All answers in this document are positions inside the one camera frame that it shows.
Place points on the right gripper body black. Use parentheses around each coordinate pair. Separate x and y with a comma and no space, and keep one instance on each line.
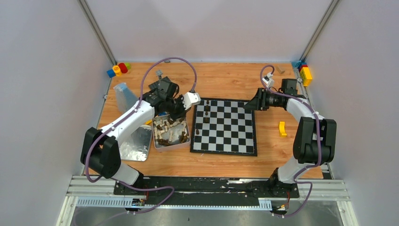
(272,99)

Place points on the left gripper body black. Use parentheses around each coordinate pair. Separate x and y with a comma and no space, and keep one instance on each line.
(176,110)

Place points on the folding chess board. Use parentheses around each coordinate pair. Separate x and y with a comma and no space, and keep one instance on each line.
(231,128)

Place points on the silver tin lid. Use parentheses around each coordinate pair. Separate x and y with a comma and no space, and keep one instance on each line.
(137,146)

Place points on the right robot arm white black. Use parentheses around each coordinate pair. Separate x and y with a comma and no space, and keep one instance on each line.
(314,142)

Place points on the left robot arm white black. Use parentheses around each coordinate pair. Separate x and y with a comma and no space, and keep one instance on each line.
(100,151)

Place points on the pink tin box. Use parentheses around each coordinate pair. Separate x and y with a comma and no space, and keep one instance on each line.
(170,134)

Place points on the small wooden block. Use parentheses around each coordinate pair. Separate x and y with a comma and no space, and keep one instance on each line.
(280,69)

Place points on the yellow plastic block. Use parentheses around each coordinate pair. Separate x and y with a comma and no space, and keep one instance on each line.
(282,131)

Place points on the grey lego baseplate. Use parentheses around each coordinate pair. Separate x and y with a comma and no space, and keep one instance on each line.
(160,77)

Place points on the stacked coloured bricks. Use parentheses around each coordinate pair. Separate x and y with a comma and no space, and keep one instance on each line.
(304,72)

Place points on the coloured toy blocks cluster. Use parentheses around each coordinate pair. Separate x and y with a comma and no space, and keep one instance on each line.
(118,70)

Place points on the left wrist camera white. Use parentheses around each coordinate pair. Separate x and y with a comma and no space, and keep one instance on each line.
(190,99)

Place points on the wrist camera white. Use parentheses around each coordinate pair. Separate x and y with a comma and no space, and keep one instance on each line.
(190,99)
(268,80)

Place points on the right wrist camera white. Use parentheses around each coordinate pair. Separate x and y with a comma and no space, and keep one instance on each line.
(268,80)

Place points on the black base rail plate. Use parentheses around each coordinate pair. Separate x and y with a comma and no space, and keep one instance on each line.
(197,191)

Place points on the aluminium frame rail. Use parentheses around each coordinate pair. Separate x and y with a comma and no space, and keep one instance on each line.
(82,192)

